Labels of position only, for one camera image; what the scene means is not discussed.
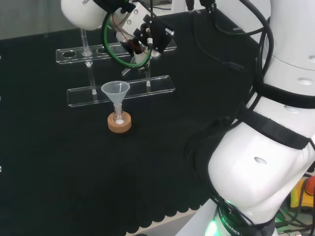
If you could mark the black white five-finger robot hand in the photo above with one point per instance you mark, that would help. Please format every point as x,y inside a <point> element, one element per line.
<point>157,34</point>

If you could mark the clear glass weighing funnel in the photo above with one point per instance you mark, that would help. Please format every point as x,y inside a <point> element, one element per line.
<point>125,71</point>

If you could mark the translucent plastic funnel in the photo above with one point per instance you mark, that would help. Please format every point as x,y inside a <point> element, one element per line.
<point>115,94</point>

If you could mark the clear acrylic funnel stand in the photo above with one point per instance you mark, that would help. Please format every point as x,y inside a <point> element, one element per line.
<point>81,98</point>

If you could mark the small round-bottom glass flask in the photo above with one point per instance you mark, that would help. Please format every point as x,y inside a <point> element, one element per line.
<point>119,118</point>

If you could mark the black table cloth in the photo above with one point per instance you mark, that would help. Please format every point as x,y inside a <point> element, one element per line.
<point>73,172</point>

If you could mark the yellow stop button box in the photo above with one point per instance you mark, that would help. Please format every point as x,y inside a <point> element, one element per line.
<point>295,199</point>

